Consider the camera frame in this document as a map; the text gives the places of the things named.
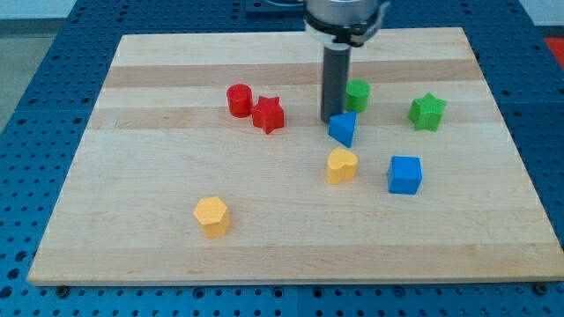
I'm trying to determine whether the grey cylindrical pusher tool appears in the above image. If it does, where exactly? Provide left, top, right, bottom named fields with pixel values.
left=320, top=47, right=352, bottom=123

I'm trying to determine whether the blue triangle block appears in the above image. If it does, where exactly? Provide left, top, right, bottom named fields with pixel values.
left=328, top=111, right=358, bottom=148

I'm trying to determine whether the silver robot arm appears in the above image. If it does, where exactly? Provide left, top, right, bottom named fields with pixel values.
left=304, top=0, right=390, bottom=123

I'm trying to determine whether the yellow heart block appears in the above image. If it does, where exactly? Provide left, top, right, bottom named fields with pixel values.
left=326, top=148, right=359, bottom=185

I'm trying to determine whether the green cylinder block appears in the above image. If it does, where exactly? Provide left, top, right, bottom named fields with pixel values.
left=345, top=79, right=370, bottom=113

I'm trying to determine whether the red star block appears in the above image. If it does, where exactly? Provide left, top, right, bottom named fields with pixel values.
left=251, top=96, right=285, bottom=134

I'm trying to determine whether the red cylinder block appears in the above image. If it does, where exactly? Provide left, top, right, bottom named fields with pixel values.
left=226, top=84, right=253, bottom=118

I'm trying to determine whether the green star block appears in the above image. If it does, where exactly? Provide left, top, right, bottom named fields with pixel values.
left=408, top=92, right=448, bottom=132

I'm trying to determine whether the blue cube block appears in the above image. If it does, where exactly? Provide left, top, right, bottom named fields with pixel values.
left=387, top=156, right=422, bottom=195

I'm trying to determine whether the wooden board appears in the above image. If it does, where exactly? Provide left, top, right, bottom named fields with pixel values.
left=27, top=27, right=563, bottom=286

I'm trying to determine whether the yellow hexagon block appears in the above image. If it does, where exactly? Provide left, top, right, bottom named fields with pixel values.
left=193, top=196, right=231, bottom=239

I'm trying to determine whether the black cable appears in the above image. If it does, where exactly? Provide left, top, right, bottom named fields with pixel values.
left=350, top=0, right=392, bottom=48

